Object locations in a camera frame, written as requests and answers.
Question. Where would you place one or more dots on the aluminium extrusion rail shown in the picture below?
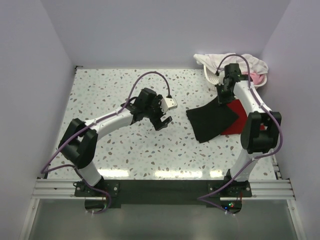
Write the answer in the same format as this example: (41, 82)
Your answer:
(260, 189)

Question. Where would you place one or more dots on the white crumpled t shirt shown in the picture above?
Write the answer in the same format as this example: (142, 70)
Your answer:
(216, 62)

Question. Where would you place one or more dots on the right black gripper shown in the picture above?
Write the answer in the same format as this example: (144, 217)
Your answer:
(222, 100)

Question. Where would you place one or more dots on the folded red t shirt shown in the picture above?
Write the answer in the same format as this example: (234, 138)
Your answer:
(237, 125)

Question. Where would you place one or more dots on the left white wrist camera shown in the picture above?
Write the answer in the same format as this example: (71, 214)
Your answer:
(168, 104)

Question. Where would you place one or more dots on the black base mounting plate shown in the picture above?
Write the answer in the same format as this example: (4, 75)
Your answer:
(113, 194)

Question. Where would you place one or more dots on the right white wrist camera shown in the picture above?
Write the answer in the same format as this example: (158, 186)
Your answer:
(220, 74)

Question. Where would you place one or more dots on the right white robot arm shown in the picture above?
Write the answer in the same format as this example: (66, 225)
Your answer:
(261, 132)

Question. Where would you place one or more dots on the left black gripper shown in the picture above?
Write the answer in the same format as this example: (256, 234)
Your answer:
(157, 123)

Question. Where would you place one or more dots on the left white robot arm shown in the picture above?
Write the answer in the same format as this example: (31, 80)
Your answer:
(78, 144)

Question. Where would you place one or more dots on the white perforated laundry basket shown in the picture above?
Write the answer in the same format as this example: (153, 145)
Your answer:
(213, 80)

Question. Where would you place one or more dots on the black t shirt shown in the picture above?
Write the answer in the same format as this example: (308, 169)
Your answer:
(210, 120)

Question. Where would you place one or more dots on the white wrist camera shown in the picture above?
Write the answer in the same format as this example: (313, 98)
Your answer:
(168, 104)
(220, 74)

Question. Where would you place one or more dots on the pink crumpled t shirt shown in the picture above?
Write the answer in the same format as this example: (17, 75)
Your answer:
(257, 79)

